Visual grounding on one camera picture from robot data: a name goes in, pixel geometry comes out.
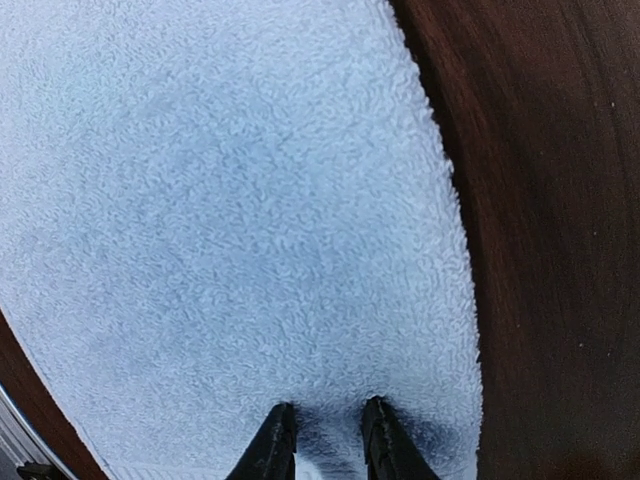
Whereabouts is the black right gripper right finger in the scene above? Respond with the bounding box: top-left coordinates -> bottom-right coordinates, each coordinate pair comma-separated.
362,396 -> 439,480

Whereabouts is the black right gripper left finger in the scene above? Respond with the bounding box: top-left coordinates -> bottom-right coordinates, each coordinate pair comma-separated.
226,402 -> 297,480

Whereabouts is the light blue towel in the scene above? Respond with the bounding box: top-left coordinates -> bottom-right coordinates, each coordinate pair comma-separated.
1,1 -> 482,479

